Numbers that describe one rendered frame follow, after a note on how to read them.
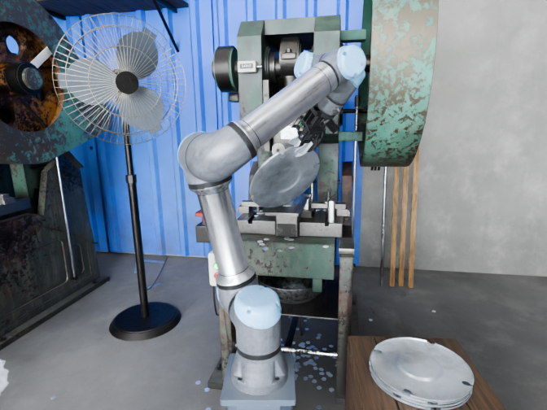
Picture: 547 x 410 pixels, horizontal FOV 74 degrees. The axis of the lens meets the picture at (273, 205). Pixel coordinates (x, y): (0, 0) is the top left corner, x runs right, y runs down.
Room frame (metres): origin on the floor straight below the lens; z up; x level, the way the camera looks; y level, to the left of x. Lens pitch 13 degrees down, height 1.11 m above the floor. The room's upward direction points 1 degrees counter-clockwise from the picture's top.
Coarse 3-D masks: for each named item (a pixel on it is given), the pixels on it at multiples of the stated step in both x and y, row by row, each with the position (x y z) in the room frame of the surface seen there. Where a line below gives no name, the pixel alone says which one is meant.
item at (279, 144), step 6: (288, 126) 1.51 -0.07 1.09; (282, 132) 1.52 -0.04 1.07; (288, 132) 1.51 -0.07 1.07; (294, 132) 1.51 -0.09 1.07; (276, 138) 1.52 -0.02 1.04; (282, 138) 1.52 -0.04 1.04; (288, 138) 1.51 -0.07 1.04; (276, 144) 1.51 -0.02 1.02; (282, 144) 1.52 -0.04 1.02; (288, 144) 1.51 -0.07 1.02; (276, 150) 1.51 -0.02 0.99; (282, 150) 1.51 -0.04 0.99
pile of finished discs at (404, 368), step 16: (384, 352) 1.04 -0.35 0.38; (400, 352) 1.03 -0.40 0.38; (416, 352) 1.03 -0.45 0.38; (432, 352) 1.03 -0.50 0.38; (448, 352) 1.03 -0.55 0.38; (384, 368) 0.96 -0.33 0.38; (400, 368) 0.95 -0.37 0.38; (416, 368) 0.95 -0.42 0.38; (432, 368) 0.95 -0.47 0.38; (448, 368) 0.96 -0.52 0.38; (464, 368) 0.95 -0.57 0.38; (384, 384) 0.89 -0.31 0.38; (400, 384) 0.89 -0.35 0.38; (416, 384) 0.89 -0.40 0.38; (432, 384) 0.89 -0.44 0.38; (448, 384) 0.89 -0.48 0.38; (464, 384) 0.90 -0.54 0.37; (400, 400) 0.85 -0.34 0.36; (416, 400) 0.83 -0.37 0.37; (432, 400) 0.82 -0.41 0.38; (448, 400) 0.82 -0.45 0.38; (464, 400) 0.84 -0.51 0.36
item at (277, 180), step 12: (276, 156) 1.23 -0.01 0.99; (288, 156) 1.26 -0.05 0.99; (300, 156) 1.29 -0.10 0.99; (312, 156) 1.32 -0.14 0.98; (264, 168) 1.23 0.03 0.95; (276, 168) 1.26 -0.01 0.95; (288, 168) 1.30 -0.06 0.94; (300, 168) 1.33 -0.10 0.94; (312, 168) 1.36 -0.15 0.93; (252, 180) 1.24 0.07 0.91; (264, 180) 1.27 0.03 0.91; (276, 180) 1.31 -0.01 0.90; (288, 180) 1.34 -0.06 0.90; (300, 180) 1.37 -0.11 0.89; (312, 180) 1.40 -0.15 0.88; (252, 192) 1.28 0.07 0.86; (264, 192) 1.31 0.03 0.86; (276, 192) 1.34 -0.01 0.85; (288, 192) 1.38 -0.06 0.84; (300, 192) 1.42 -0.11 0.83; (264, 204) 1.35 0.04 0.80; (276, 204) 1.39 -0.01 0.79
